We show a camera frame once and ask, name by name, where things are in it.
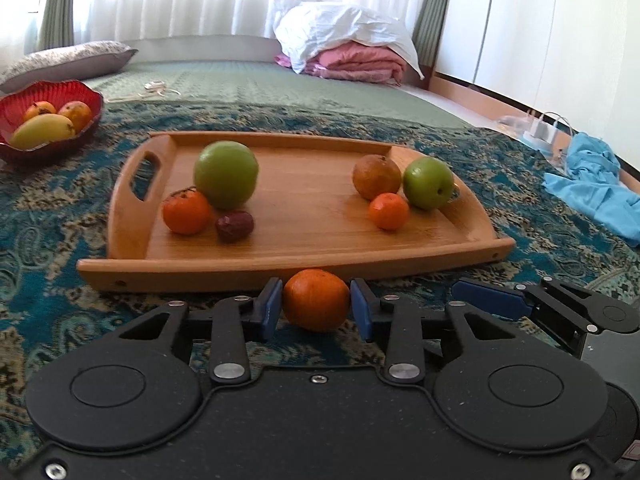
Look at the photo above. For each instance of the small tangerine with stem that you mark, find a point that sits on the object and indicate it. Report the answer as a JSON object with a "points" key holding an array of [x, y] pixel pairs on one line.
{"points": [[186, 212]]}

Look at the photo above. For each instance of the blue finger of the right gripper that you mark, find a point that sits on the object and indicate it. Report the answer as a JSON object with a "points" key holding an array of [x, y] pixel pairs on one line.
{"points": [[497, 300]]}

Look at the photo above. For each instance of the pink folded blanket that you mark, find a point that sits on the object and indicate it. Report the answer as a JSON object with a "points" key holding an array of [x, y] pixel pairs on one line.
{"points": [[356, 62]]}

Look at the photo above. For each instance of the red fruit bowl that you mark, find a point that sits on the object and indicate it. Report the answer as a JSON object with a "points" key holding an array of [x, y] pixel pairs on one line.
{"points": [[58, 93]]}

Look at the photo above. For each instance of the yellow mango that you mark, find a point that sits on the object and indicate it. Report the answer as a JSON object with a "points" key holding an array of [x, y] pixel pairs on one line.
{"points": [[41, 130]]}

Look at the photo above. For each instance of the large dull orange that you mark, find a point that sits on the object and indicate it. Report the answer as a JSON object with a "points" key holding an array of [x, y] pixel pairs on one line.
{"points": [[374, 175]]}

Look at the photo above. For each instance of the green drape left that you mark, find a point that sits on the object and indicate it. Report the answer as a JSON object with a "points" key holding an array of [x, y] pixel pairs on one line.
{"points": [[56, 29]]}

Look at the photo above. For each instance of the orange fruit in bowl left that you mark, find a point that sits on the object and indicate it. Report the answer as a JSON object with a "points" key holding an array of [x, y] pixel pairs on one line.
{"points": [[37, 109]]}

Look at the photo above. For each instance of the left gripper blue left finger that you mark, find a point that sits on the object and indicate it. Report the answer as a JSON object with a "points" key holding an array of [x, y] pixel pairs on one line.
{"points": [[267, 309]]}

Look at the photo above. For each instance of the white pillow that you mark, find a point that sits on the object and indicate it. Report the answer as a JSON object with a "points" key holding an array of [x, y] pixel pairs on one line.
{"points": [[312, 27]]}

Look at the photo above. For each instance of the green quilted mat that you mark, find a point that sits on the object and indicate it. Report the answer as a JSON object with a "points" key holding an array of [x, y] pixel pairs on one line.
{"points": [[269, 84]]}

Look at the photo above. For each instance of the orange fruit in bowl right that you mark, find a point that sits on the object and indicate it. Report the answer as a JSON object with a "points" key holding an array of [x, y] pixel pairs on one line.
{"points": [[79, 114]]}

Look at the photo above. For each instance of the dark red date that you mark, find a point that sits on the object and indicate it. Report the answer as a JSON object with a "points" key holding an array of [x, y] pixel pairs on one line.
{"points": [[234, 226]]}

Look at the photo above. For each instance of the green drape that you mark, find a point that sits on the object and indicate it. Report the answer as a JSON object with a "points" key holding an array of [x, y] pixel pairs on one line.
{"points": [[428, 30], [56, 29]]}

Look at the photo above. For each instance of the green apple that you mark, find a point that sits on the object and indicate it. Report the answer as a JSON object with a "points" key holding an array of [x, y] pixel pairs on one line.
{"points": [[428, 183], [226, 174]]}

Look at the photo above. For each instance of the light blue cloth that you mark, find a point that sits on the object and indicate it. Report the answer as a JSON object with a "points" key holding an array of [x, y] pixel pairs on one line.
{"points": [[591, 185]]}

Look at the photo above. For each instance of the floral grey pillow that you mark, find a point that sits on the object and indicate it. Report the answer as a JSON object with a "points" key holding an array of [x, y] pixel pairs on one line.
{"points": [[81, 61]]}

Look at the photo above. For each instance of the wooden serving tray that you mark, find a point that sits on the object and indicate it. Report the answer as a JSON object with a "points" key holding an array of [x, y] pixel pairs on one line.
{"points": [[307, 215]]}

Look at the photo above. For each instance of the medium tangerine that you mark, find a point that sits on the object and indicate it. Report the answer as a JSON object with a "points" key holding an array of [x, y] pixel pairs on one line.
{"points": [[316, 300]]}

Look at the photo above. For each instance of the orange fruit in bowl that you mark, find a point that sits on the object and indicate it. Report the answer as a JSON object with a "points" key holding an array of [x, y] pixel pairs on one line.
{"points": [[37, 109], [79, 114]]}

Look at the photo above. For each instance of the green drape right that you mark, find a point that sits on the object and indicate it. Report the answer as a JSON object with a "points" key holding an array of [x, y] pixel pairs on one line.
{"points": [[428, 30]]}

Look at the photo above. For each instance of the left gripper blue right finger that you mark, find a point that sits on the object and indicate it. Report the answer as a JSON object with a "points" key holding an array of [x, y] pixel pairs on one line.
{"points": [[365, 309]]}

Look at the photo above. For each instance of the blue paisley blanket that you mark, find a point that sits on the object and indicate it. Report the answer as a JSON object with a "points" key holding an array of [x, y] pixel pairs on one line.
{"points": [[54, 216]]}

